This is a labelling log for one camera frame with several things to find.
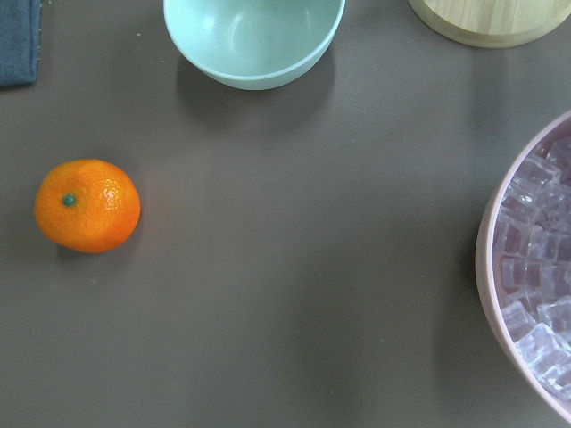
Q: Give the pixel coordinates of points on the orange mandarin fruit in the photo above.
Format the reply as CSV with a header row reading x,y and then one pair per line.
x,y
87,205

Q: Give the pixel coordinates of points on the mint green bowl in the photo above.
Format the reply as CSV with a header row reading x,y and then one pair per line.
x,y
253,45

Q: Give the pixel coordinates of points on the pink bowl with ice cubes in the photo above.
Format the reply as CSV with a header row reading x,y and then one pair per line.
x,y
522,264

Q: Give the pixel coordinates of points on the wooden stand round base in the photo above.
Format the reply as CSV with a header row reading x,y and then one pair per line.
x,y
492,24

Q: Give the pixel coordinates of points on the grey folded cloth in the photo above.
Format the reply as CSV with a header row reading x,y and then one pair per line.
x,y
20,41

